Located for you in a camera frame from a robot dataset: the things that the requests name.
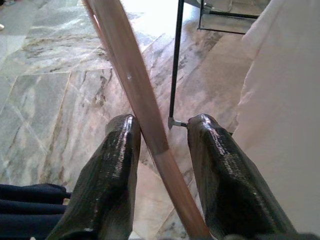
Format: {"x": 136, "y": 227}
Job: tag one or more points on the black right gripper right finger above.
{"x": 230, "y": 187}

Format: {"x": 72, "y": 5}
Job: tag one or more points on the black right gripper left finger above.
{"x": 107, "y": 187}

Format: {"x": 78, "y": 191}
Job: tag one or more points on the pink clothes hanger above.
{"x": 140, "y": 87}

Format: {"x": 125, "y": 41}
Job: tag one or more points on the black clothes drying rack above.
{"x": 175, "y": 75}

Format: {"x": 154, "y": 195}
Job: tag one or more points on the navy garment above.
{"x": 30, "y": 212}

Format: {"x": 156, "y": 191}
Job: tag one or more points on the large white garment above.
{"x": 287, "y": 100}

